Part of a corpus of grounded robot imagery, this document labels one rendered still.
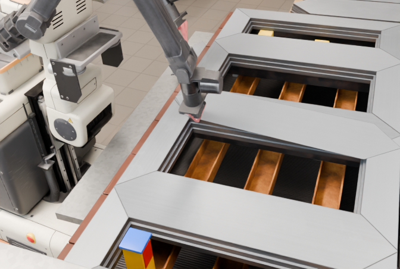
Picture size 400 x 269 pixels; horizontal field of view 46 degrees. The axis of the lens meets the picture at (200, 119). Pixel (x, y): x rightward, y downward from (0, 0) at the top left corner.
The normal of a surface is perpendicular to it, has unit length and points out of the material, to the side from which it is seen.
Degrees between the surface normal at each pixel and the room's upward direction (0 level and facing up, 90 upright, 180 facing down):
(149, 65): 0
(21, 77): 92
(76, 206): 0
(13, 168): 90
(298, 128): 0
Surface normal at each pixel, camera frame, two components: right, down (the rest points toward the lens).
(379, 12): -0.05, -0.80
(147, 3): -0.18, 0.77
